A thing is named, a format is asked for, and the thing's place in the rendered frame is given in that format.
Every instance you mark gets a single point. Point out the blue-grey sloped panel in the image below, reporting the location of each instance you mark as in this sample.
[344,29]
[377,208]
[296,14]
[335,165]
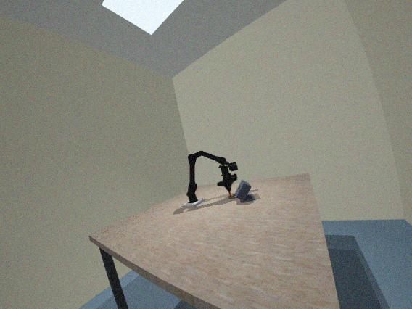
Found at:
[242,192]

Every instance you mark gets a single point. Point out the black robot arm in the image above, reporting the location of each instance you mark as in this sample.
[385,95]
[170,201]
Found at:
[224,169]

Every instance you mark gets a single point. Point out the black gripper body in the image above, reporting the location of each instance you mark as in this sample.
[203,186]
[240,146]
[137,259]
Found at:
[224,182]

